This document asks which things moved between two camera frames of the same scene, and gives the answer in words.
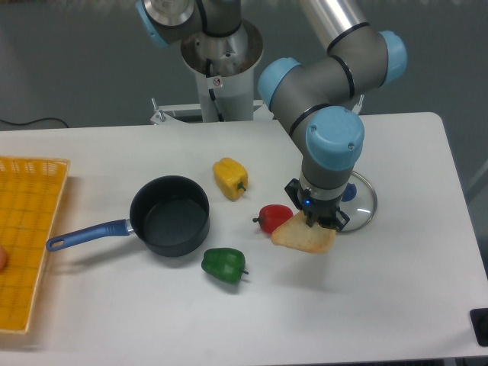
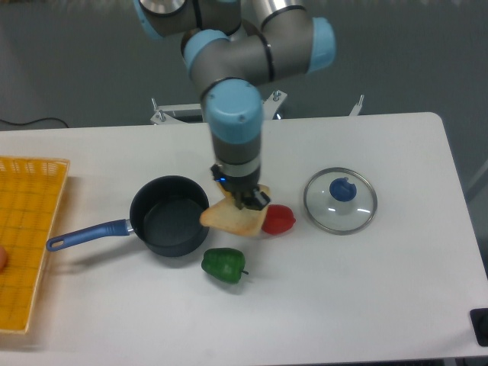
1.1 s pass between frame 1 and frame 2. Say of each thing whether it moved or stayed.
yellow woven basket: stayed
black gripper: moved
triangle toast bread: moved
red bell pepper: stayed
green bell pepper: stayed
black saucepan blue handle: stayed
